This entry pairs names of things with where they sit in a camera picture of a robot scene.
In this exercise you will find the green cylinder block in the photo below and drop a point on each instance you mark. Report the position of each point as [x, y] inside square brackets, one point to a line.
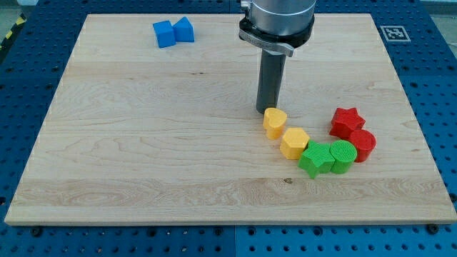
[344, 153]

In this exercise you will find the yellow heart block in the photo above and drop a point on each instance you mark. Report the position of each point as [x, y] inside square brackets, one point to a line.
[274, 121]

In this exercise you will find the black yellow hazard tape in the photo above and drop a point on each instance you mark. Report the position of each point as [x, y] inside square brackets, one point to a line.
[13, 33]

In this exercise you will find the yellow hexagon block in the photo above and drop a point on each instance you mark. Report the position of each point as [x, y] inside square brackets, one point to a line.
[293, 143]

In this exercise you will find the green star block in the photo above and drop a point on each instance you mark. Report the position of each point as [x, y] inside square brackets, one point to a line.
[316, 159]

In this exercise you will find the red cylinder block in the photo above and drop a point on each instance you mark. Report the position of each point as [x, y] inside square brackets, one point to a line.
[364, 142]

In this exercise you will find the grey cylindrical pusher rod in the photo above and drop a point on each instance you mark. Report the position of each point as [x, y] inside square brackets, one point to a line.
[269, 81]

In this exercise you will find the blue cube block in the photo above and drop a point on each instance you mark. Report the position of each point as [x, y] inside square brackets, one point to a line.
[164, 34]

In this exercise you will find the red star block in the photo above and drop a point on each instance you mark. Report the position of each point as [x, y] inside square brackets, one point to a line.
[345, 122]

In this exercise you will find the blue triangular prism block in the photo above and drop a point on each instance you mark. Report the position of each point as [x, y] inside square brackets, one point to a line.
[183, 30]

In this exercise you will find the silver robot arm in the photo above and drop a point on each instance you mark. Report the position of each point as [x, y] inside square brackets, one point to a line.
[277, 26]

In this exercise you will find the white fiducial marker tag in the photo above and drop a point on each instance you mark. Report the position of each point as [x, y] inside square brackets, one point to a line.
[395, 33]

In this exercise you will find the light wooden board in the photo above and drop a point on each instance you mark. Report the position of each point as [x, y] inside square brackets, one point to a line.
[141, 136]

